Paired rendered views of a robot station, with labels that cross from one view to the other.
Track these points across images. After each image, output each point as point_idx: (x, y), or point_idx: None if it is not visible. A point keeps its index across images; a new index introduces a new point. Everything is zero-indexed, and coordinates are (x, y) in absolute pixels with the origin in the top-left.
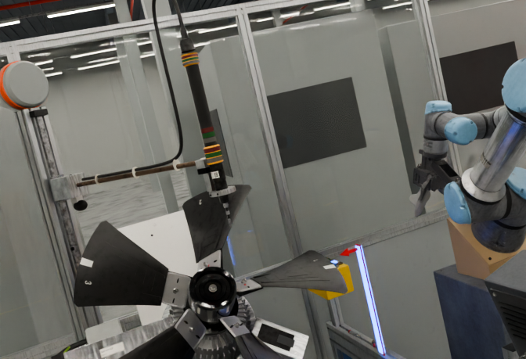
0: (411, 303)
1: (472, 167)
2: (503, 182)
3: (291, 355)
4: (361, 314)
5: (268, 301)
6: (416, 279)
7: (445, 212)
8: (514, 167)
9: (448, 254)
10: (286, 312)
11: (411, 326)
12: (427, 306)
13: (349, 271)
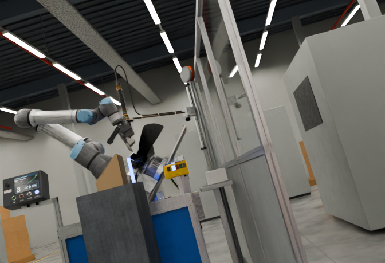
0: (267, 219)
1: (86, 137)
2: (70, 147)
3: None
4: (256, 207)
5: (239, 176)
6: (264, 200)
7: (257, 149)
8: (63, 142)
9: (269, 191)
10: (243, 186)
11: (272, 237)
12: (274, 229)
13: (163, 169)
